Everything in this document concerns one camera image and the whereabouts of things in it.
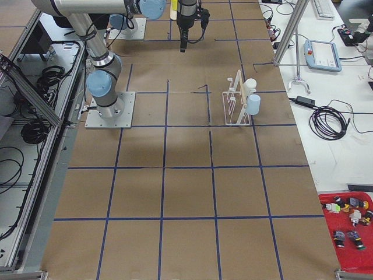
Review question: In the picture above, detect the white plastic cup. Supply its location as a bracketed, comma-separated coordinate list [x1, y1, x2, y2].
[242, 78, 257, 96]

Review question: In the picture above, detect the yellow plastic cup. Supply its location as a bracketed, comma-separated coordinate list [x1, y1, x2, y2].
[171, 0, 178, 11]

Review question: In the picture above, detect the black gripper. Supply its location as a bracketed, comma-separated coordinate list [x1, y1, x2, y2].
[177, 13, 195, 53]

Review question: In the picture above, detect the cream plastic tray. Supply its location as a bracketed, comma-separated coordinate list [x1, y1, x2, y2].
[170, 1, 177, 20]

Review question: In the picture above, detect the reacher grabber tool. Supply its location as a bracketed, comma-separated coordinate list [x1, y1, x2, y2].
[287, 0, 314, 96]

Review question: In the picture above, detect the red parts tray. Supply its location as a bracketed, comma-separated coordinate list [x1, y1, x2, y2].
[319, 192, 372, 274]

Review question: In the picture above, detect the white wire cup rack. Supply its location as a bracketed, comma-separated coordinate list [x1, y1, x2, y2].
[222, 70, 252, 126]

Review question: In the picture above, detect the white keyboard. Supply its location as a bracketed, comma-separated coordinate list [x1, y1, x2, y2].
[311, 0, 335, 20]

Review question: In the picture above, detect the light blue cup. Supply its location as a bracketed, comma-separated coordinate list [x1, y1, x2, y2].
[245, 94, 261, 116]

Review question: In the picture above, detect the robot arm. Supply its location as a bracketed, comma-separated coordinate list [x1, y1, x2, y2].
[32, 1, 166, 118]
[109, 14, 135, 30]

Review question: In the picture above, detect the aluminium frame post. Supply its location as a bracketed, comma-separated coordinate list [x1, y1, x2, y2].
[273, 0, 308, 66]

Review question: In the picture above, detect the teach pendant tablet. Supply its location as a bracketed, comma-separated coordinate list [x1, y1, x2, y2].
[304, 40, 342, 72]

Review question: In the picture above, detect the coiled black cable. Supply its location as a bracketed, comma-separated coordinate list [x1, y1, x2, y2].
[308, 99, 373, 142]

